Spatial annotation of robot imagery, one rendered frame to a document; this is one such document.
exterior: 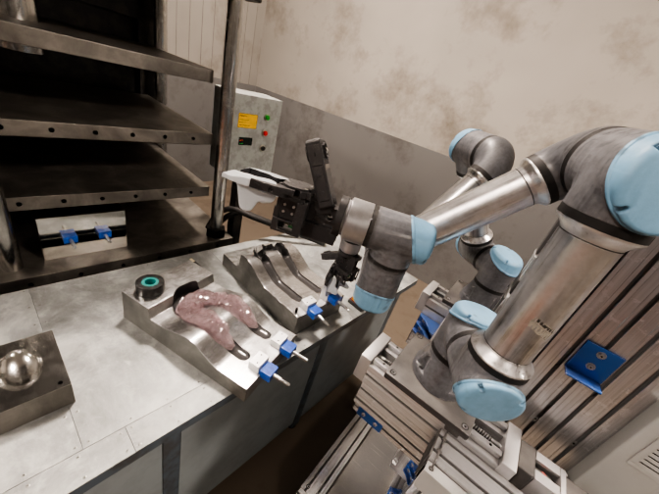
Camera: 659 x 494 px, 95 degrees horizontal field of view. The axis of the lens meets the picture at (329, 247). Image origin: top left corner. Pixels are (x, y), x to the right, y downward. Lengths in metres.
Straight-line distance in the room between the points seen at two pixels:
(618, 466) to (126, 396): 1.19
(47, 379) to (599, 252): 1.11
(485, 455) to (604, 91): 2.69
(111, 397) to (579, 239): 1.05
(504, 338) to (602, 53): 2.73
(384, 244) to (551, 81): 2.74
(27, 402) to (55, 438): 0.10
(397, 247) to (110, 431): 0.79
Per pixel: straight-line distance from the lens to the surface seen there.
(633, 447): 1.03
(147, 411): 0.99
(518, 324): 0.61
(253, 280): 1.26
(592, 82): 3.13
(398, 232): 0.49
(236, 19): 1.45
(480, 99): 3.19
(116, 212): 1.50
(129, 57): 1.41
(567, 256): 0.56
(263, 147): 1.76
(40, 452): 0.99
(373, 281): 0.54
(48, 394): 0.99
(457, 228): 0.63
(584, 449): 1.11
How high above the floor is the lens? 1.63
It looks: 28 degrees down
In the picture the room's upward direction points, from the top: 17 degrees clockwise
